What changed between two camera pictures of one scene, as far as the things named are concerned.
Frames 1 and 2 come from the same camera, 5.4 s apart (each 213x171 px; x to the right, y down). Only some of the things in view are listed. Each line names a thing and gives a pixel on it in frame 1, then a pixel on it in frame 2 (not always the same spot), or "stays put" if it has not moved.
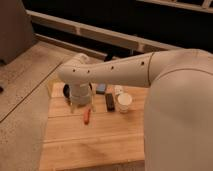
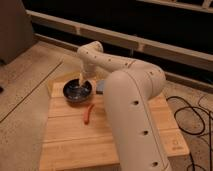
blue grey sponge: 100,88 stays put
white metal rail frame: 106,35 stays put
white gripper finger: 72,108 -> 81,80
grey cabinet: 16,30 stays put
